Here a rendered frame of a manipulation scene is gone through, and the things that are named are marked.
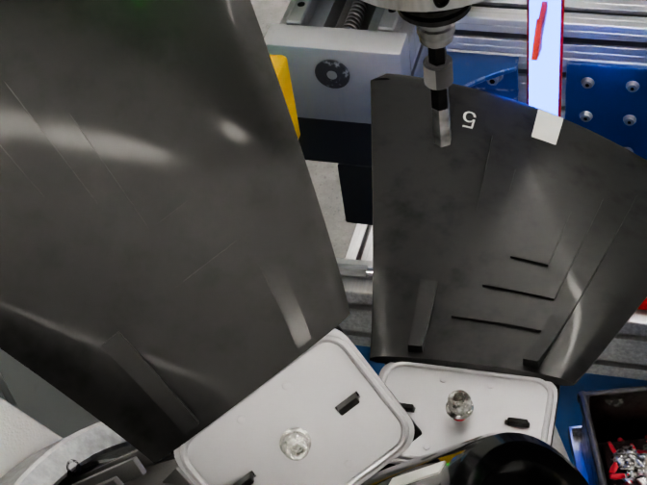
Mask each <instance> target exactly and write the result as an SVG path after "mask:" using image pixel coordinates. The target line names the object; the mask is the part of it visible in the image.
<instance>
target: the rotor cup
mask: <svg viewBox="0 0 647 485"><path fill-rule="evenodd" d="M442 461H446V464H445V465H444V467H443V469H442V470H441V472H440V473H438V474H436V475H433V476H430V477H427V478H424V479H421V480H418V481H415V482H412V483H409V484H406V485H589V484H588V483H587V481H586V480H585V478H584V477H583V476H582V474H581V473H580V472H579V471H578V470H577V468H576V467H575V466H574V465H573V464H572V463H571V462H570V461H569V460H568V459H567V458H566V457H565V456H563V455H562V454H561V453H560V452H559V451H557V450H556V449H555V448H553V447H552V446H550V445H548V444H547V443H545V442H543V441H541V440H539V439H537V438H535V437H532V436H530V435H527V434H523V433H516V432H496V433H488V434H484V435H481V436H478V437H476V438H473V439H470V440H467V441H464V442H461V443H459V444H456V445H453V446H450V447H445V448H442V449H439V450H436V451H434V452H432V453H429V454H426V455H423V456H420V457H417V458H414V459H411V460H409V461H406V462H403V463H400V464H398V465H395V466H392V467H389V468H386V469H384V470H381V471H378V472H377V473H375V474H374V475H373V476H371V477H370V478H369V479H367V480H366V481H365V482H363V483H362V484H361V485H389V483H390V482H391V480H392V478H394V477H397V476H400V475H403V474H406V473H409V472H413V471H416V470H418V469H421V468H424V467H427V466H430V465H433V464H436V463H439V462H442Z"/></svg>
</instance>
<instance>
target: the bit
mask: <svg viewBox="0 0 647 485"><path fill-rule="evenodd" d="M427 50H428V55H427V56H426V57H425V58H424V60H423V69H424V82H425V85H426V86H427V87H428V88H429V89H430V92H431V106H432V122H433V136H434V144H436V145H438V146H440V147H444V146H447V145H450V144H451V140H452V134H451V117H450V101H449V87H450V86H451V85H452V83H453V59H452V57H451V56H450V55H448V54H447V49H446V46H445V47H443V48H438V49H432V48H427Z"/></svg>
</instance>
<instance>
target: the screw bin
mask: <svg viewBox="0 0 647 485"><path fill-rule="evenodd" d="M577 401H578V403H579V404H580V407H581V411H582V437H581V447H582V455H583V460H584V463H585V468H586V473H587V477H588V482H589V485H608V480H607V475H606V471H605V467H604V462H603V458H602V445H603V443H606V442H608V441H611V442H618V441H617V439H618V438H620V437H621V438H622V439H623V440H624V441H631V440H641V439H645V437H644V436H645V435H646V434H647V386H637V387H628V388H618V389H608V390H599V391H589V392H585V391H580V392H578V396H577Z"/></svg>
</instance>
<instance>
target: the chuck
mask: <svg viewBox="0 0 647 485"><path fill-rule="evenodd" d="M416 31H417V35H418V36H419V39H420V43H421V44H422V45H423V46H425V47H428V48H432V49H438V48H443V47H445V46H447V45H448V44H450V43H451V42H452V41H453V34H454V32H455V23H453V24H450V25H447V26H443V27H437V28H428V27H420V26H416Z"/></svg>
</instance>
